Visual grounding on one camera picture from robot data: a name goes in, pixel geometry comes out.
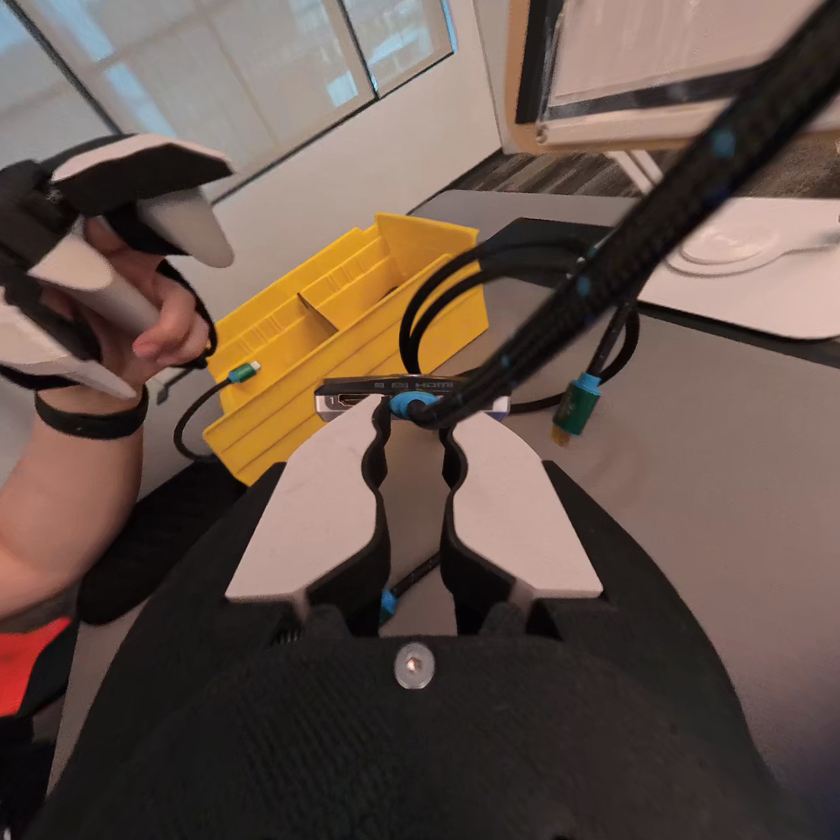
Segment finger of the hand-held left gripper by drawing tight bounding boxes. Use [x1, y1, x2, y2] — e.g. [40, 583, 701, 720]
[107, 189, 236, 269]
[50, 133, 235, 215]

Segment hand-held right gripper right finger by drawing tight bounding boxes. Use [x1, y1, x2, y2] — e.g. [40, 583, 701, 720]
[440, 413, 603, 635]

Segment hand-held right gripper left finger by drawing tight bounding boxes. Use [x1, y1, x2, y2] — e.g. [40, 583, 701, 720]
[225, 394, 393, 636]

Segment braided HDMI cable green plugs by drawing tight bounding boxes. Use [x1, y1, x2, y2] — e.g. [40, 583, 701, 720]
[390, 0, 840, 448]
[172, 360, 262, 464]
[378, 553, 442, 627]

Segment black HDMI switch box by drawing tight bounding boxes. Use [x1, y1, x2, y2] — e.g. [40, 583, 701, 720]
[315, 377, 511, 424]

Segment yellow plastic bin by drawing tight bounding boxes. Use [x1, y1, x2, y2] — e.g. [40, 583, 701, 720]
[202, 213, 490, 487]

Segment black braided adapter cable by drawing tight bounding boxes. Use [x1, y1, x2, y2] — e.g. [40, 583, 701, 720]
[399, 239, 641, 416]

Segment person's left forearm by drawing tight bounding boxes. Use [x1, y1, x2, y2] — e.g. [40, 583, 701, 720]
[0, 387, 147, 619]

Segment person's left hand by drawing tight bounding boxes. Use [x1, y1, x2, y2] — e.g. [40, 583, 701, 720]
[84, 218, 215, 396]

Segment white framed window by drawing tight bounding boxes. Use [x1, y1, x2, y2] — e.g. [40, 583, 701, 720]
[0, 0, 457, 198]

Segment brown bin divider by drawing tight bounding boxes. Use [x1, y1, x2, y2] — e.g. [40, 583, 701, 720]
[297, 289, 342, 336]

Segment black desk pad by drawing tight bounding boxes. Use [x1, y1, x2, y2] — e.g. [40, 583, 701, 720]
[482, 217, 840, 370]

